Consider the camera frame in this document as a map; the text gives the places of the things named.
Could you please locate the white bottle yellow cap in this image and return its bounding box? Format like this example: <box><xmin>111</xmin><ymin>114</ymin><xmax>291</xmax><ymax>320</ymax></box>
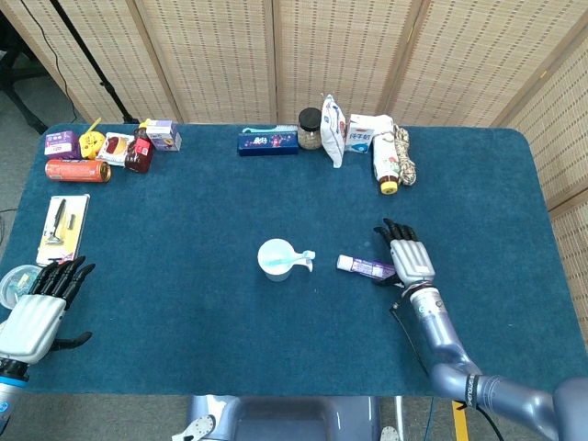
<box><xmin>370</xmin><ymin>114</ymin><xmax>400</xmax><ymax>197</ymax></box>

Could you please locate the teal cleaning brush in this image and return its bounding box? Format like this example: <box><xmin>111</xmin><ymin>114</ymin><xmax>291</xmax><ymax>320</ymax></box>
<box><xmin>242</xmin><ymin>123</ymin><xmax>300</xmax><ymax>135</ymax></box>

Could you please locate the dark red juice bottle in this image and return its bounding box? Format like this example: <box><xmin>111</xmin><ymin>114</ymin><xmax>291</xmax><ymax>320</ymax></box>
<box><xmin>123</xmin><ymin>118</ymin><xmax>155</xmax><ymax>175</ymax></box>

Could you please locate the bamboo folding screen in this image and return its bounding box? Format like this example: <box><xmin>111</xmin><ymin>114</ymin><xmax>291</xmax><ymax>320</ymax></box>
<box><xmin>0</xmin><ymin>0</ymin><xmax>588</xmax><ymax>332</ymax></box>

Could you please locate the braided beige rope bundle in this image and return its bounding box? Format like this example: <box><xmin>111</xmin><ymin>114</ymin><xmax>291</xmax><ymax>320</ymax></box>
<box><xmin>392</xmin><ymin>126</ymin><xmax>419</xmax><ymax>187</ymax></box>

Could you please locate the orange drink can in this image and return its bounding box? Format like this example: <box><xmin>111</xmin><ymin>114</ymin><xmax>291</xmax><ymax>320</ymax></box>
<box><xmin>44</xmin><ymin>158</ymin><xmax>113</xmax><ymax>184</ymax></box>

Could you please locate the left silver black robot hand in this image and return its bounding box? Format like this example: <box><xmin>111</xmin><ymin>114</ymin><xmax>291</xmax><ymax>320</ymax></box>
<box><xmin>0</xmin><ymin>255</ymin><xmax>96</xmax><ymax>366</ymax></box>

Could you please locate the small purple box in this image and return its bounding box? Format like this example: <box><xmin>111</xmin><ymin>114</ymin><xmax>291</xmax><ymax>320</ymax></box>
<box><xmin>43</xmin><ymin>130</ymin><xmax>79</xmax><ymax>160</ymax></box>

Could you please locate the blue felt table cloth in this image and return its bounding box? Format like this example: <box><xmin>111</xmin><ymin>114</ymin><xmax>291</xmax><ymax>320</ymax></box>
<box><xmin>0</xmin><ymin>122</ymin><xmax>571</xmax><ymax>399</ymax></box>

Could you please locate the black chair frame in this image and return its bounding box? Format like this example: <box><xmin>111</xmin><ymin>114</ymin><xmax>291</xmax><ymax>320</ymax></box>
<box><xmin>0</xmin><ymin>11</ymin><xmax>50</xmax><ymax>134</ymax></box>

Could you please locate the grey-blue robot torso base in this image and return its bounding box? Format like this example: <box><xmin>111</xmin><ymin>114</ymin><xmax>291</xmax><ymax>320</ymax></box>
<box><xmin>172</xmin><ymin>394</ymin><xmax>401</xmax><ymax>441</ymax></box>

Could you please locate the razor in blister pack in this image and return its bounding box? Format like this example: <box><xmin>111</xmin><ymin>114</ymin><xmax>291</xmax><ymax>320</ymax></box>
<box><xmin>35</xmin><ymin>193</ymin><xmax>92</xmax><ymax>267</ymax></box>

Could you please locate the dark blue long box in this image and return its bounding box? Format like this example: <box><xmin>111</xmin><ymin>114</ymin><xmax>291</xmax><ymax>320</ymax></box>
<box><xmin>237</xmin><ymin>130</ymin><xmax>300</xmax><ymax>158</ymax></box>

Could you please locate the white snack packet red fruit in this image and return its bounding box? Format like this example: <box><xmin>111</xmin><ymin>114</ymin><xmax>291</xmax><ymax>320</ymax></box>
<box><xmin>95</xmin><ymin>131</ymin><xmax>136</xmax><ymax>167</ymax></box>

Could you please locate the clear tub of clips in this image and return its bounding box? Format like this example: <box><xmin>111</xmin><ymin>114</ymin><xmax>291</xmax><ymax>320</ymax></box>
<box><xmin>0</xmin><ymin>264</ymin><xmax>43</xmax><ymax>310</ymax></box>

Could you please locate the thin black hanging cable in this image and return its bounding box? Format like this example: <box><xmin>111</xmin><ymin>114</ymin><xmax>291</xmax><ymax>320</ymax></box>
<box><xmin>18</xmin><ymin>0</ymin><xmax>78</xmax><ymax>119</ymax></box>

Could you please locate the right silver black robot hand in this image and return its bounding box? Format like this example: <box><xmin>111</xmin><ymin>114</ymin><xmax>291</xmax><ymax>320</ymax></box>
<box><xmin>373</xmin><ymin>218</ymin><xmax>436</xmax><ymax>289</ymax></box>

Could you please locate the black tripod stand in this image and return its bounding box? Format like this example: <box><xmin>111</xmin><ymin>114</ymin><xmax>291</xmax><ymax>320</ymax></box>
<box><xmin>48</xmin><ymin>0</ymin><xmax>141</xmax><ymax>125</ymax></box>

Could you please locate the white blue milk carton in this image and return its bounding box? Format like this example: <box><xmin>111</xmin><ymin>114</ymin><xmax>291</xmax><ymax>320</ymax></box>
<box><xmin>344</xmin><ymin>113</ymin><xmax>376</xmax><ymax>154</ymax></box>

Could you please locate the glass jar black lid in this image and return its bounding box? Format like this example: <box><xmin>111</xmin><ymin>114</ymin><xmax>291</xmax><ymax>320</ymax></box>
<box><xmin>297</xmin><ymin>107</ymin><xmax>323</xmax><ymax>151</ymax></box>

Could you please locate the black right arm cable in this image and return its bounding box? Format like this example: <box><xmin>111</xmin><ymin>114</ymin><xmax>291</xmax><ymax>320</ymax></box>
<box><xmin>390</xmin><ymin>300</ymin><xmax>506</xmax><ymax>441</ymax></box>

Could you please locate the purple juice carton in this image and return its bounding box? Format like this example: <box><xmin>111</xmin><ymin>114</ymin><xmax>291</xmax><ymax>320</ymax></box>
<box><xmin>145</xmin><ymin>119</ymin><xmax>183</xmax><ymax>152</ymax></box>

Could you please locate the light blue toothbrush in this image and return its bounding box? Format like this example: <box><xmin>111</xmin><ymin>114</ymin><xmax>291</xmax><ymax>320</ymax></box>
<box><xmin>260</xmin><ymin>250</ymin><xmax>317</xmax><ymax>270</ymax></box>

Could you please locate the white snack bag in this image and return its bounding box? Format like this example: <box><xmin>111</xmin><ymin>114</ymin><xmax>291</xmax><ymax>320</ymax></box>
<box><xmin>320</xmin><ymin>94</ymin><xmax>347</xmax><ymax>170</ymax></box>

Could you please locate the yellow tape measure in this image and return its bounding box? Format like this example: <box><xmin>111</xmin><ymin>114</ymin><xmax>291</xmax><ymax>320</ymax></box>
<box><xmin>78</xmin><ymin>117</ymin><xmax>103</xmax><ymax>160</ymax></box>

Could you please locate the purple white toothpaste tube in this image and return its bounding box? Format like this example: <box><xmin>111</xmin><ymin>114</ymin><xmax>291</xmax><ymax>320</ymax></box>
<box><xmin>335</xmin><ymin>254</ymin><xmax>397</xmax><ymax>281</ymax></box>

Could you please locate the white cup with handle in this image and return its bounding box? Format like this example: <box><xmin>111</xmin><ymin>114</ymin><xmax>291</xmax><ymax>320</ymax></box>
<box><xmin>256</xmin><ymin>237</ymin><xmax>314</xmax><ymax>283</ymax></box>

